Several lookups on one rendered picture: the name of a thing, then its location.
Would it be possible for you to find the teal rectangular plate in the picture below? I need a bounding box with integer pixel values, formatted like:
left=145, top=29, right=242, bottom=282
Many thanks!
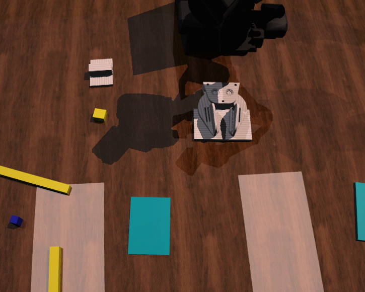
left=128, top=197, right=170, bottom=255

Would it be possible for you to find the yellow flat bar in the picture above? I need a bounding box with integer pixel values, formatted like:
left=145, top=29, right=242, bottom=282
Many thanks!
left=0, top=166, right=71, bottom=194

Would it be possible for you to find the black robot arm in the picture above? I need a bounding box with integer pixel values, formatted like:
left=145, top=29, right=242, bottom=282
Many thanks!
left=188, top=0, right=264, bottom=56

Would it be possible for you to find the small blue cube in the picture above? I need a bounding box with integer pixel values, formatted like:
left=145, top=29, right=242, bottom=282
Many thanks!
left=10, top=215, right=23, bottom=226

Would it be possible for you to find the teal rectangular block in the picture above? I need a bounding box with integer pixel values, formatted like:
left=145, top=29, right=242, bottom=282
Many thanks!
left=354, top=182, right=365, bottom=241

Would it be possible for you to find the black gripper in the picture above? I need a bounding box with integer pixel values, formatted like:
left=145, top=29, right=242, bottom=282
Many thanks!
left=178, top=0, right=288, bottom=50

